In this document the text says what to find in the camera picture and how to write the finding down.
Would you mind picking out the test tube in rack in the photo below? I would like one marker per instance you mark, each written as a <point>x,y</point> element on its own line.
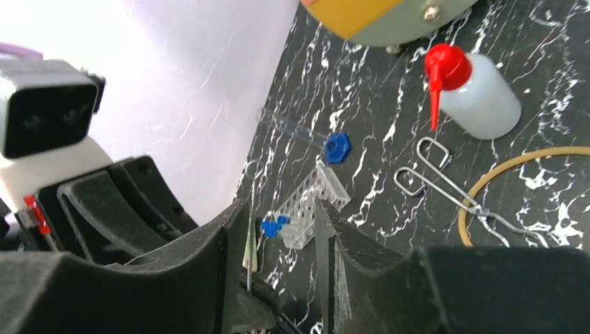
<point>270,228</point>

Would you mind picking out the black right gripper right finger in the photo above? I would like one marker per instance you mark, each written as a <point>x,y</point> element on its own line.
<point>368,288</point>

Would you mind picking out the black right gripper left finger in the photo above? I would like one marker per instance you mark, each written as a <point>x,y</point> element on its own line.
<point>189,285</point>

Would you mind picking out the round cabinet with coloured drawers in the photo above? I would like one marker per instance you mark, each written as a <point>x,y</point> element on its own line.
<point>385,23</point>

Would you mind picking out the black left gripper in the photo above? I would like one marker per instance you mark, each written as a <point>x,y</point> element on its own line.
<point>108,215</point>

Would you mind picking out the clear test tube rack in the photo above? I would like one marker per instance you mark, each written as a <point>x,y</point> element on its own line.
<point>321,183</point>

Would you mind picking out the test tube with blue cap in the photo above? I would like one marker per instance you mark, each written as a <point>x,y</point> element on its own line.
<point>283,220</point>

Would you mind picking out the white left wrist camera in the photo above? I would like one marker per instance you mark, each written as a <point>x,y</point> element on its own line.
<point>46,110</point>

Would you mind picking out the white squeeze bottle red cap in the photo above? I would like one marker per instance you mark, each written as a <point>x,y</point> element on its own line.
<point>469,89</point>

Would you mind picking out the graduated cylinder blue base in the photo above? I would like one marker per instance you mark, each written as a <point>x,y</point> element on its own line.
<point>336,146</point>

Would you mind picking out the brown test tube brush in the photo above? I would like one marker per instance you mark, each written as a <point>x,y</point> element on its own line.
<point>250,254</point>

